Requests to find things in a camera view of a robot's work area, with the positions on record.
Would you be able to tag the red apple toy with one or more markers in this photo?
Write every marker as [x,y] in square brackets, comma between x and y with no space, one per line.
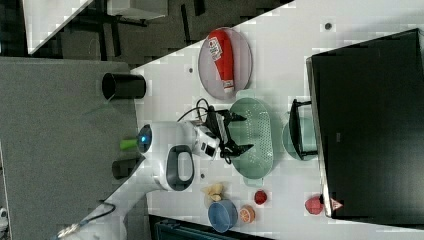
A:
[314,205]

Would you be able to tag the yellow banana toy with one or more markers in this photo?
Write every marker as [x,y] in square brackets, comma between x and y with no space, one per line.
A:
[213,192]

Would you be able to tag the mint green mug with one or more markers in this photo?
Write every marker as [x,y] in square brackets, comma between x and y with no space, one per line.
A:
[299,139]

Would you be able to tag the green cylinder toy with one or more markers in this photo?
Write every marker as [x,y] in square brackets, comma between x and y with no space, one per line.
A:
[128,144]

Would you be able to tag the mint green oval strainer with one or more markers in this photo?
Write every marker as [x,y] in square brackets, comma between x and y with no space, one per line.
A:
[255,129]

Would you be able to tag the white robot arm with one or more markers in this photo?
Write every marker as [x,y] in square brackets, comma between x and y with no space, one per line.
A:
[168,150]

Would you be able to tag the black cylinder cup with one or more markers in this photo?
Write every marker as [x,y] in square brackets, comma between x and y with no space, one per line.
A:
[123,86]

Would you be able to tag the red strawberry toy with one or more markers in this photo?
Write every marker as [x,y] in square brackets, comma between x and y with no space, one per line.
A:
[260,197]

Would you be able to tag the black toaster oven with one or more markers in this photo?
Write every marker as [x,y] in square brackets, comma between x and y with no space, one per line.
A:
[367,106]

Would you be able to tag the orange slice toy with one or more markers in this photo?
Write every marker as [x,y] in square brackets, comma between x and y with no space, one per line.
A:
[247,214]

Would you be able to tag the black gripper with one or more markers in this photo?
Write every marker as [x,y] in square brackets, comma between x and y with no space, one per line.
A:
[217,122]

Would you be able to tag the red ketchup bottle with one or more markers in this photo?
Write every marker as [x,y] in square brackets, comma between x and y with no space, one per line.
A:
[220,48]

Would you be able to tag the blue bowl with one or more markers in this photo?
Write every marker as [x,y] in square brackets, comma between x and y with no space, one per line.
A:
[222,215]

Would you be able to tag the grey round plate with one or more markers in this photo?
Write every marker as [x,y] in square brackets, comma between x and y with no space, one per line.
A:
[243,64]

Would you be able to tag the dark grey cylinder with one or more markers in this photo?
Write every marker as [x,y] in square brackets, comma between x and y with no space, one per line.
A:
[125,167]

